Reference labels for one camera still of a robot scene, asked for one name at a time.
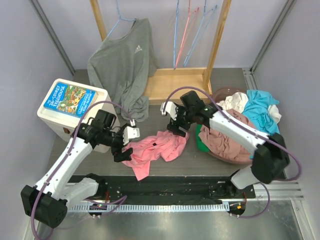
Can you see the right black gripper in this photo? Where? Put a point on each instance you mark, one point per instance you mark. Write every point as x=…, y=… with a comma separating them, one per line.
x=175, y=128

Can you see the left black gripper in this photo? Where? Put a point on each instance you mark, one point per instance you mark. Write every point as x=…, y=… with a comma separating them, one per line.
x=125, y=155

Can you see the pink t shirt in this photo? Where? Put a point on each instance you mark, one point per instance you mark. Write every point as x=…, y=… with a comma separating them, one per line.
x=164, y=144

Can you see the light blue wire hanger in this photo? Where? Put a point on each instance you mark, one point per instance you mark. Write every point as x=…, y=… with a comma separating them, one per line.
x=175, y=34

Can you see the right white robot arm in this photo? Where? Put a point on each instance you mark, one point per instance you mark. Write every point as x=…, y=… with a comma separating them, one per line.
x=269, y=154

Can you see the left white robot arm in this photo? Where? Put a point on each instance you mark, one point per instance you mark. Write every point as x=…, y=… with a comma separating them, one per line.
x=49, y=199

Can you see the mauve shirt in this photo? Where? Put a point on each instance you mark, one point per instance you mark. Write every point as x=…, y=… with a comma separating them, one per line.
x=223, y=147

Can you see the cyan shirt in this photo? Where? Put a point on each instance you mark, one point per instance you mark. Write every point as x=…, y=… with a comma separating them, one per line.
x=256, y=110

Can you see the grey adidas shirt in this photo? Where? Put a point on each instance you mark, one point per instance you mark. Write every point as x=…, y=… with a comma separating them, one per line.
x=122, y=67

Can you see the blue hanger holding grey shirt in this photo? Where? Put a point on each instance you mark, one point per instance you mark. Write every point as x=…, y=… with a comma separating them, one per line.
x=123, y=25

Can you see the green garment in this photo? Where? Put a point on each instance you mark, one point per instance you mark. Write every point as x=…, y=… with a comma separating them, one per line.
x=201, y=146

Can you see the wooden clothes rack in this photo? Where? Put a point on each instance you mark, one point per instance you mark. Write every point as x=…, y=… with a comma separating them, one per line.
x=166, y=80

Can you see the brown laundry basket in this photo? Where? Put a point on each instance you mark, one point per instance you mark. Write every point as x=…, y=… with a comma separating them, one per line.
x=222, y=93

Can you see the white foam box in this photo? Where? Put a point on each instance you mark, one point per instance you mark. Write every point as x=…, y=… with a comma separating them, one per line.
x=64, y=125

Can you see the white garment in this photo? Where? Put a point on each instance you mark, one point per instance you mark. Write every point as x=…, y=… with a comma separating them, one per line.
x=238, y=100

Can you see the blue treehouse book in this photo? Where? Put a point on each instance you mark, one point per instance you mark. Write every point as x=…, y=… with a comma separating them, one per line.
x=70, y=99

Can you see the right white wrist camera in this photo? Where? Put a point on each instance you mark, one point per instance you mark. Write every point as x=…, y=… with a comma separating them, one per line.
x=169, y=108

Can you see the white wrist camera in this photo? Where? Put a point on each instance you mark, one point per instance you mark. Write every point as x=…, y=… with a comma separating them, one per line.
x=169, y=108
x=130, y=132

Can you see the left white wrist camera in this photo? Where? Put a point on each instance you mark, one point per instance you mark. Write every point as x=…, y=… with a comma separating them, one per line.
x=130, y=132

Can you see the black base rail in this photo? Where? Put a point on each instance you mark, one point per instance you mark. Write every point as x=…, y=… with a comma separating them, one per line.
x=170, y=190

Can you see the white slotted cable duct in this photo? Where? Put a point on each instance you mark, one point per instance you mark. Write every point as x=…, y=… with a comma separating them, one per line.
x=129, y=208

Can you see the pink wire hanger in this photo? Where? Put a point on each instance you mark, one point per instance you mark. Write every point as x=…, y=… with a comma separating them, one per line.
x=192, y=15

